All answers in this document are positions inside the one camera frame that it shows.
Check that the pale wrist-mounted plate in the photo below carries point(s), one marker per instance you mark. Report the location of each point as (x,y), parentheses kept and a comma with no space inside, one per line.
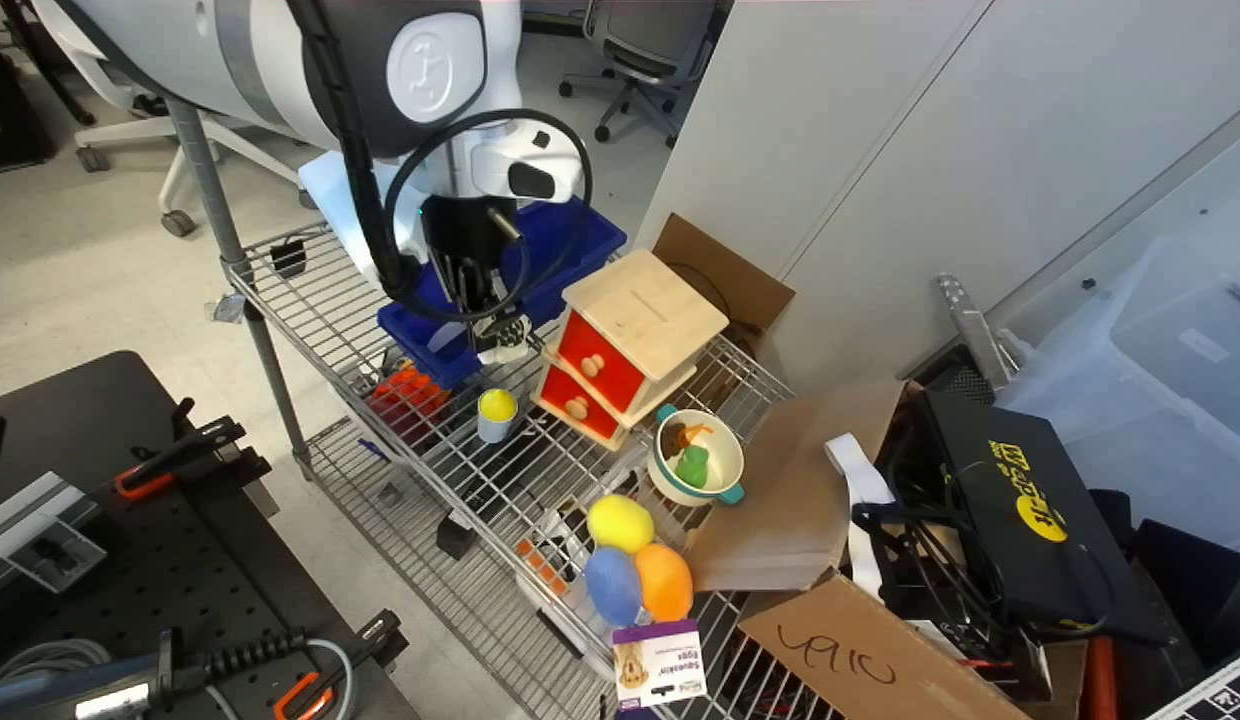
(341,200)

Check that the red toy block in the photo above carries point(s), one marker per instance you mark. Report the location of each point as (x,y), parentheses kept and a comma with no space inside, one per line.
(407,399)

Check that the aluminium extrusion bar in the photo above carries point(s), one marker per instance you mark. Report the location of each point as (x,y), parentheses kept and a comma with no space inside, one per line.
(33,521)

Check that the flat brown cardboard piece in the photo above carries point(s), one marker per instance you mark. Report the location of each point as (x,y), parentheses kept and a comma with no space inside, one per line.
(726,275)

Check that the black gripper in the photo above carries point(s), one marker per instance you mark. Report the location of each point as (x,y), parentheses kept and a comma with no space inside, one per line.
(463,230)

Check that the black perforated table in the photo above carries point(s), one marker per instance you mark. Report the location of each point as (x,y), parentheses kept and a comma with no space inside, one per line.
(142,575)

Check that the white yellow toy brush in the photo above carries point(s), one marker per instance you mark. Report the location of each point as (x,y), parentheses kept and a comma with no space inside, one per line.
(444,336)

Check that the orange soft ball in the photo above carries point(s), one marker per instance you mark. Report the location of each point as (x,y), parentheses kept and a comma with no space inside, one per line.
(667,582)

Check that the white office chair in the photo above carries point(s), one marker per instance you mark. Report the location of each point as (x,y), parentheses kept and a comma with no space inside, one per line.
(112,141)

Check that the black orange clamp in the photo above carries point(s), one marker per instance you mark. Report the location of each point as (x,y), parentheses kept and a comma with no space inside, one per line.
(244,657)
(183,460)

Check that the yellow-topped toy bottle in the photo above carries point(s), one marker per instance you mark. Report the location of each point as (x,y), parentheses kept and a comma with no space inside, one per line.
(499,408)

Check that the large wooden red-front box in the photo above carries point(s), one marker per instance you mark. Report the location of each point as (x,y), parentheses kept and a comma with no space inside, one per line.
(645,312)

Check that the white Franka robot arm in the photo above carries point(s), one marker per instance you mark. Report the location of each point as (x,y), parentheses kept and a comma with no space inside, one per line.
(193,52)

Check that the blue soft ball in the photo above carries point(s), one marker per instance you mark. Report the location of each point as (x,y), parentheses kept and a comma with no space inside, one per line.
(610,587)

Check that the blue plastic box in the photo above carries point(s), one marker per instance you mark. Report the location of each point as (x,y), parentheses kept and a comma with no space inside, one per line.
(565,245)

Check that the small tortoise doll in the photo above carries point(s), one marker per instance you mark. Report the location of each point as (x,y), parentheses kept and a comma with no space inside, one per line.
(511,341)

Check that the white purple package card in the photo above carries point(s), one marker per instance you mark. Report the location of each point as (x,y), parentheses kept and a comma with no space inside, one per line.
(660,667)

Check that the clear plastic storage bin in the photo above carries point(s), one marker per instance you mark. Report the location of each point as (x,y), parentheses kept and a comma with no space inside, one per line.
(1154,387)

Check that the brown cardboard box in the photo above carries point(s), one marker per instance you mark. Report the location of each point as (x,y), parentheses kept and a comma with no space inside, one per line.
(793,493)

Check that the yellow soft ball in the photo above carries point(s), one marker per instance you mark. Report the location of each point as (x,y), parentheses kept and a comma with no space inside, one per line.
(623,524)

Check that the black rack caster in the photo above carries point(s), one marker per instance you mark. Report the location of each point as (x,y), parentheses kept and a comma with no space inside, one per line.
(459,539)

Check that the black bag yellow logo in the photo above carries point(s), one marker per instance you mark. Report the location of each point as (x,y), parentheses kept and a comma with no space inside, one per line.
(1022,504)

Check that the white keyboard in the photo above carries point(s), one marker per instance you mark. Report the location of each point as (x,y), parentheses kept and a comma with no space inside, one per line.
(1215,695)

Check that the small black clip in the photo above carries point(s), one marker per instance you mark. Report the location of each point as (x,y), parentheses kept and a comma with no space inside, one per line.
(289,256)

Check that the green toy piece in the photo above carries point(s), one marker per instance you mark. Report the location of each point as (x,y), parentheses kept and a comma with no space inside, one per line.
(691,464)

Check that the black metal frame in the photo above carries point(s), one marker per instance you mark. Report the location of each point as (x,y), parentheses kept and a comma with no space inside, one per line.
(927,587)

